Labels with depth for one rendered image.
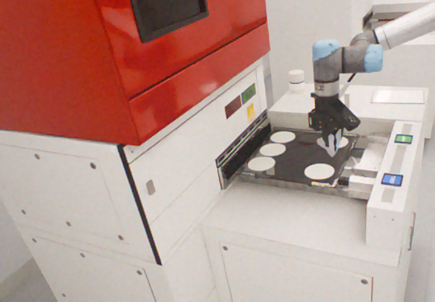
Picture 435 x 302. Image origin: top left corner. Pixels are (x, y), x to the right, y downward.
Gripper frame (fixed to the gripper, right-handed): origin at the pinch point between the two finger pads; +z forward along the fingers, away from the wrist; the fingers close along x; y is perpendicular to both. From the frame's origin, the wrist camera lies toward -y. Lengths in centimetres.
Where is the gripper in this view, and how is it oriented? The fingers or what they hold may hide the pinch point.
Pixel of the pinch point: (334, 153)
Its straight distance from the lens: 127.1
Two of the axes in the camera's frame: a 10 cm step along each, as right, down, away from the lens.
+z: 1.3, 8.6, 5.0
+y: -6.5, -3.1, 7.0
